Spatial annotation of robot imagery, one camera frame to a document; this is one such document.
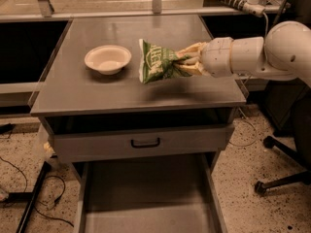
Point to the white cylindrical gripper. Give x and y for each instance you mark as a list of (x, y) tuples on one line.
[(216, 56)]

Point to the green jalapeno chip bag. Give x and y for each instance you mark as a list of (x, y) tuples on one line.
[(158, 63)]

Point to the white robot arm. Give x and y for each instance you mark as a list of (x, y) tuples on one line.
[(284, 54)]

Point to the grey drawer cabinet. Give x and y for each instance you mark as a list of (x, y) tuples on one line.
[(74, 99)]

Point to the open grey middle drawer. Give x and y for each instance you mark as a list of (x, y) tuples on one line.
[(163, 194)]

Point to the grey top drawer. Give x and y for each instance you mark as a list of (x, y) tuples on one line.
[(116, 144)]

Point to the white power strip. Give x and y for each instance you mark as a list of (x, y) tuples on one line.
[(251, 7)]

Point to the white paper bowl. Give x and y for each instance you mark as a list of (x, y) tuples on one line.
[(107, 60)]

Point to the black metal floor bar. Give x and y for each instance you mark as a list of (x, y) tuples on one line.
[(33, 197)]

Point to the aluminium frame rail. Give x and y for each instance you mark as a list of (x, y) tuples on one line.
[(206, 11)]

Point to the black drawer handle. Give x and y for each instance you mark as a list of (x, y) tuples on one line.
[(145, 144)]

